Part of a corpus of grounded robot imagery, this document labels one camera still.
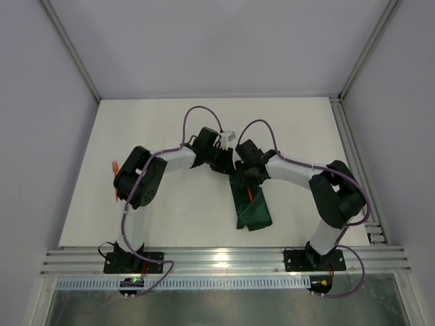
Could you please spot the black controller board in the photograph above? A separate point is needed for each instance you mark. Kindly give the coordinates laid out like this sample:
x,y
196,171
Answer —
x,y
131,286
320,285

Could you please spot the frame post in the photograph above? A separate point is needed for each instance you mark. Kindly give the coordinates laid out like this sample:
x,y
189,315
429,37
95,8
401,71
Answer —
x,y
386,17
69,47

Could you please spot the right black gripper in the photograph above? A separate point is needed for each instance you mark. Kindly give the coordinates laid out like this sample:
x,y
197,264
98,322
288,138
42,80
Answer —
x,y
247,173

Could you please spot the left black controller board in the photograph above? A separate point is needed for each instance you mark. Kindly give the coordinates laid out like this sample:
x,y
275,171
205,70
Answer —
x,y
131,286

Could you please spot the dark green cloth napkin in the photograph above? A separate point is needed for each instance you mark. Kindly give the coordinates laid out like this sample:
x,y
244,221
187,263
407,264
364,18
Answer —
x,y
253,215

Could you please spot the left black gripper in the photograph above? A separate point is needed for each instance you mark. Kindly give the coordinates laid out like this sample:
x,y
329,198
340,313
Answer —
x,y
223,160

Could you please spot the aluminium rail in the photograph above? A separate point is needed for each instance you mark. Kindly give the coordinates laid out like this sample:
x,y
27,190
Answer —
x,y
230,261
374,225

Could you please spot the right rear frame post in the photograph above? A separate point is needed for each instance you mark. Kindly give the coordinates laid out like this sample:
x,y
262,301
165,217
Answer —
x,y
386,17

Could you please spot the slotted grey cable duct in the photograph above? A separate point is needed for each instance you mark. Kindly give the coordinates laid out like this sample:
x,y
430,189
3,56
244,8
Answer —
x,y
172,283

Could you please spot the left rear frame post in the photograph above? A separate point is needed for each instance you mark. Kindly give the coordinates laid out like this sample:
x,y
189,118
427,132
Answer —
x,y
69,47

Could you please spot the right black controller board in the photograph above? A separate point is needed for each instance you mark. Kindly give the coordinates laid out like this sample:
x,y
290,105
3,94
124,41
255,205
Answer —
x,y
320,285

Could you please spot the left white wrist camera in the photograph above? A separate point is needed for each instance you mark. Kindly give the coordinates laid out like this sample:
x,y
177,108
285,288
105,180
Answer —
x,y
225,139

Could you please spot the front aluminium rail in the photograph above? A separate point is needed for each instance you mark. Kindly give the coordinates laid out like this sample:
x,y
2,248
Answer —
x,y
230,261

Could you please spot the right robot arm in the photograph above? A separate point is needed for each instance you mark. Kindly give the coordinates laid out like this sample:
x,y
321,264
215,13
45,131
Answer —
x,y
338,197

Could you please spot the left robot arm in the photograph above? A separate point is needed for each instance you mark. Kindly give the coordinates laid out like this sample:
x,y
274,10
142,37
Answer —
x,y
137,184

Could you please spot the orange plastic fork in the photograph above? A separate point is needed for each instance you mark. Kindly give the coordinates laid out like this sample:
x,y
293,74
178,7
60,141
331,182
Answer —
x,y
115,170

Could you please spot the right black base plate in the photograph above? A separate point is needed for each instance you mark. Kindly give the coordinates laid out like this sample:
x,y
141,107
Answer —
x,y
295,259

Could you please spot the right side aluminium rail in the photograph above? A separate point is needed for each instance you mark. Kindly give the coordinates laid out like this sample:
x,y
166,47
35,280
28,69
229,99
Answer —
x,y
374,225

